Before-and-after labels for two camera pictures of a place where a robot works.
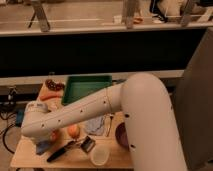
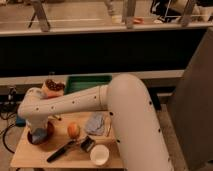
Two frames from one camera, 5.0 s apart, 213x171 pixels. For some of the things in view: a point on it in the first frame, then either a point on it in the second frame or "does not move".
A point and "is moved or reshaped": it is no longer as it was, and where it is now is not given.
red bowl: [55, 135] is moved or reshaped
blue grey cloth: [95, 126] does not move
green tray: [80, 86] does not move
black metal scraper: [88, 144] does not move
